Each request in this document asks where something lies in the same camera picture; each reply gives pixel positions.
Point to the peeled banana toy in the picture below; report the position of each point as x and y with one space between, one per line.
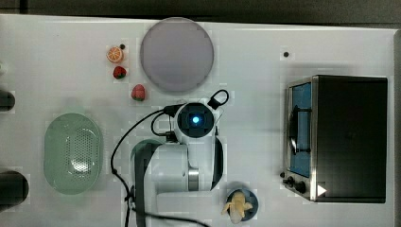
236 207

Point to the black toaster oven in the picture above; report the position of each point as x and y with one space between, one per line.
337 139

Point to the green oval strainer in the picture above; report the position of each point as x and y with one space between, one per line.
72 153

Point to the green cup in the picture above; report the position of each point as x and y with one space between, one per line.
143 151

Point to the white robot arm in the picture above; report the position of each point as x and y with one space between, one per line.
190 159

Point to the pink strawberry toy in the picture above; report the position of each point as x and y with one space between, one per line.
138 92

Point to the black cylinder upper left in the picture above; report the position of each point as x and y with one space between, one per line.
7 101

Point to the black cylinder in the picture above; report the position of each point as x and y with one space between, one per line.
14 189
7 101

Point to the orange slice toy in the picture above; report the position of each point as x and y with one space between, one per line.
115 54

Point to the black cylinder lower left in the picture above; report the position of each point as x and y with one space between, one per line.
14 189

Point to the dark red strawberry toy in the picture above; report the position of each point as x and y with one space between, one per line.
119 72

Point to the grey round plate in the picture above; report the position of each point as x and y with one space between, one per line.
177 55

